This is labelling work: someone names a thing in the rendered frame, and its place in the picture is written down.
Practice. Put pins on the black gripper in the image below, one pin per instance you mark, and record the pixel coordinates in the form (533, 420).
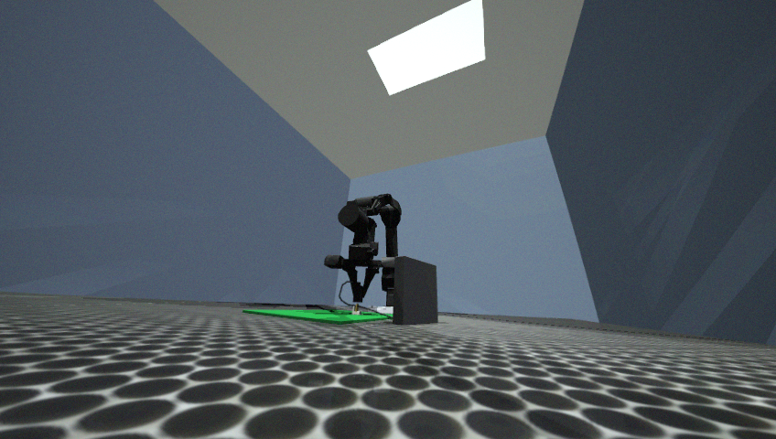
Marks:
(347, 265)

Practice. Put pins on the black square cooling fan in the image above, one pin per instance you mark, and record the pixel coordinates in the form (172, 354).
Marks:
(414, 292)

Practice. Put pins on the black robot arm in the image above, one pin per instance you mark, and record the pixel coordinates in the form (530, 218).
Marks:
(354, 216)

